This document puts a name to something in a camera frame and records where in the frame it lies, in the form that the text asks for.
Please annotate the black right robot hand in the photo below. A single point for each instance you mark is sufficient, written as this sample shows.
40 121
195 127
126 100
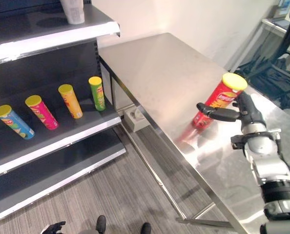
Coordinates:
248 111

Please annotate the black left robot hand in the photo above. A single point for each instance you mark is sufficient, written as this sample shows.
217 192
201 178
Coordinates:
53 228

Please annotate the red chip can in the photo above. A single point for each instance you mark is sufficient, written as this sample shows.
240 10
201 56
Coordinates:
217 102

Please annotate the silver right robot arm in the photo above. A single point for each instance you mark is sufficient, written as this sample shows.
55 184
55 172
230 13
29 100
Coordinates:
269 170

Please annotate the dark robot left foot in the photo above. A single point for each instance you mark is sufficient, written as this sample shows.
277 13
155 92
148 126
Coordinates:
101 223

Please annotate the dark robot foot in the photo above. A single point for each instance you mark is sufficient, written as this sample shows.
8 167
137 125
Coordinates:
101 223
146 228

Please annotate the black office chair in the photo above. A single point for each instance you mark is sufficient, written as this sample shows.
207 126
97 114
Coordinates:
276 63

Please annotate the stainless steel table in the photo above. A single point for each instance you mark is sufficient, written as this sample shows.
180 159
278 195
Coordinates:
184 97

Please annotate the dark robot right foot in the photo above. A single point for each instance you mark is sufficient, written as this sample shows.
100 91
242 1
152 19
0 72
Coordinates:
146 228

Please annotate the white desk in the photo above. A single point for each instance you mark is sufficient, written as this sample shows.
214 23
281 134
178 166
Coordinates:
283 24

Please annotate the blue chip can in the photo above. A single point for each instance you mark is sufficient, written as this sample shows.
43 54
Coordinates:
15 122

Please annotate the pink chip can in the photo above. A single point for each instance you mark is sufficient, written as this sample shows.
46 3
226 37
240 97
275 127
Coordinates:
42 112

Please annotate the orange chip can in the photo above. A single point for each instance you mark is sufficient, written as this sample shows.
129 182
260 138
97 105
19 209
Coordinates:
70 101

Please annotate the grey metal store shelf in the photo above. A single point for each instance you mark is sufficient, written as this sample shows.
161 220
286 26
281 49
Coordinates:
45 97

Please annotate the green chip can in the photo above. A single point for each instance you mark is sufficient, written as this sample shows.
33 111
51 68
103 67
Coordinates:
97 93

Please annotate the white paper cup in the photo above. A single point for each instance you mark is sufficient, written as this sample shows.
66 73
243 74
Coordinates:
73 11

